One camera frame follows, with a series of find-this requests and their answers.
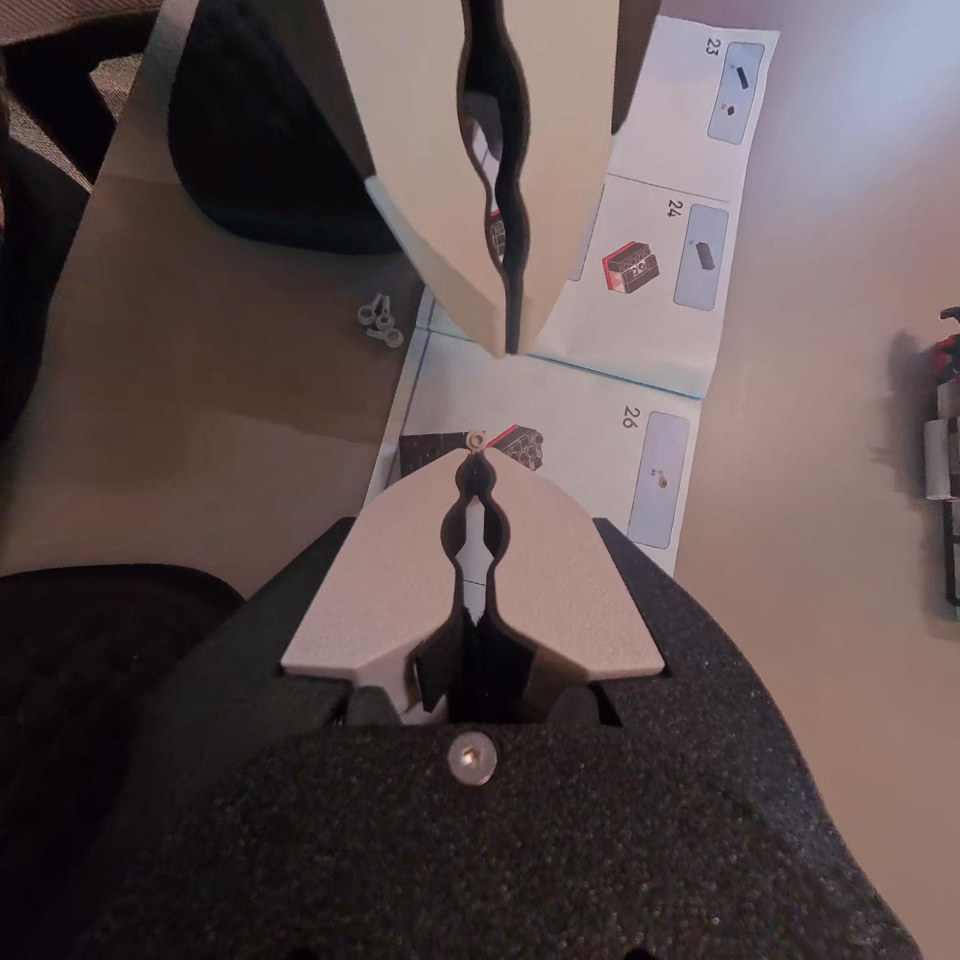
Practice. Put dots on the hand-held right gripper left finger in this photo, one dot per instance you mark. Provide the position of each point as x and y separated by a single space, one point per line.
367 600

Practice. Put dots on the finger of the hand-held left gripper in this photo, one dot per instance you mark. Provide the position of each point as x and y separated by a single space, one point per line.
570 112
420 150

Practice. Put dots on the black toy brick block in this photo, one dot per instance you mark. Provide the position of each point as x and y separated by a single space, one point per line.
427 454

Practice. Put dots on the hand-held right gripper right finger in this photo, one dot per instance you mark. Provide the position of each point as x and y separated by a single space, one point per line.
577 600

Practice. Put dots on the black mesh cushion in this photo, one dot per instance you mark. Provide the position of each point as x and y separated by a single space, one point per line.
90 712
247 150

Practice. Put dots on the toy brick truck model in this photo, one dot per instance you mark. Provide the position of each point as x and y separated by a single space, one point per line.
946 465

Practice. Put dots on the step-page instruction booklet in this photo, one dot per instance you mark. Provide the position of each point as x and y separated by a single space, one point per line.
585 420

